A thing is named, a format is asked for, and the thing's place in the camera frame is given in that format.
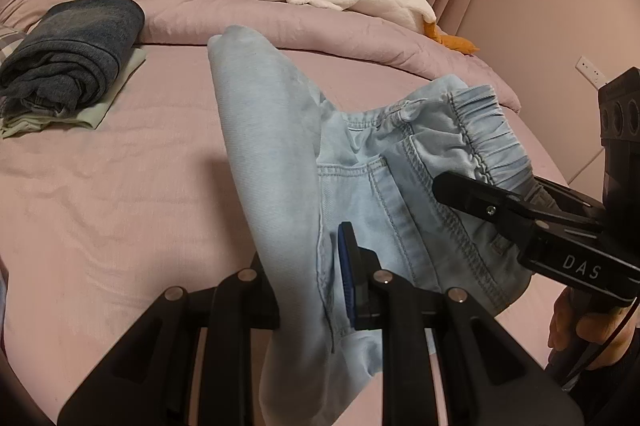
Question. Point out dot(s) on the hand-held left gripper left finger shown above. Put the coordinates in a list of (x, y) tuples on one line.
[(250, 301)]

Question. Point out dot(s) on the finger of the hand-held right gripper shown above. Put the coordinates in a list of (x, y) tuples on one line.
[(470, 198), (565, 191)]

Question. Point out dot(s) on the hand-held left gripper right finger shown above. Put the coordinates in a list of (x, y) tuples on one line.
[(345, 266)]

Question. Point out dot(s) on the light blue strawberry pants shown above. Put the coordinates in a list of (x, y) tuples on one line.
[(270, 115)]

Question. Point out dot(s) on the person's right forearm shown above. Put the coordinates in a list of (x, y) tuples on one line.
[(615, 381)]

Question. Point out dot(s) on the person's right hand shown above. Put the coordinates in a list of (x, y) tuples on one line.
[(562, 321)]

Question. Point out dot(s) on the pink bed sheet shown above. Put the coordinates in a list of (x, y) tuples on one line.
[(125, 206)]

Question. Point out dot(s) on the folded light green cloth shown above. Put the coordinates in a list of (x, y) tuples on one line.
[(100, 113)]

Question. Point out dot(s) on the pink duvet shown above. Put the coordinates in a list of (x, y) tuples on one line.
[(200, 10)]

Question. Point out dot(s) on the folded dark blue jeans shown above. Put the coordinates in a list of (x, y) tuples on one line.
[(75, 45)]

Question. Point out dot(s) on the plaid pillow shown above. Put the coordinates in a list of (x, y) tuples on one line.
[(6, 43)]

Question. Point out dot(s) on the white wall socket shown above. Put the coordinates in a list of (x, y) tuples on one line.
[(590, 70)]

